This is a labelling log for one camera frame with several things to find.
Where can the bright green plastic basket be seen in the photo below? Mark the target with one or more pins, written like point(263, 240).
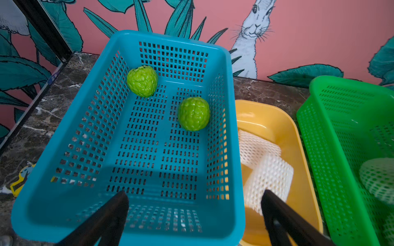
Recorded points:
point(344, 123)

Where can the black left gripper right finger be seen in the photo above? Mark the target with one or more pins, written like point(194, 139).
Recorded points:
point(282, 222)

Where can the white foam net in tub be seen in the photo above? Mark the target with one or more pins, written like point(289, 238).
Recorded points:
point(271, 173)

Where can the yellow plastic tub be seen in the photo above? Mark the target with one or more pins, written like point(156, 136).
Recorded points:
point(273, 124)

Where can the white foam net sleeve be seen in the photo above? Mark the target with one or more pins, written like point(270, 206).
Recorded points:
point(377, 176)

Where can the green custard apple back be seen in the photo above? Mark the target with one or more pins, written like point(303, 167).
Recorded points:
point(142, 81)

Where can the white foam net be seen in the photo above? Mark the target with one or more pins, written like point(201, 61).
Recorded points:
point(253, 148)
point(271, 173)

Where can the small yellow blue object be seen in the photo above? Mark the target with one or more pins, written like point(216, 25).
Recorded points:
point(17, 186)

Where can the black left frame post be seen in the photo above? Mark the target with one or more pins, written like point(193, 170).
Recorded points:
point(41, 21)

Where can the teal plastic basket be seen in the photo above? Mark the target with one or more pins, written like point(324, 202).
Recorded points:
point(184, 187)

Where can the green custard apple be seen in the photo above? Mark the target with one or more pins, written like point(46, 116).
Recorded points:
point(194, 114)
point(142, 81)

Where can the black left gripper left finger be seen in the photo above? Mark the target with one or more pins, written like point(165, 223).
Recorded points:
point(104, 227)

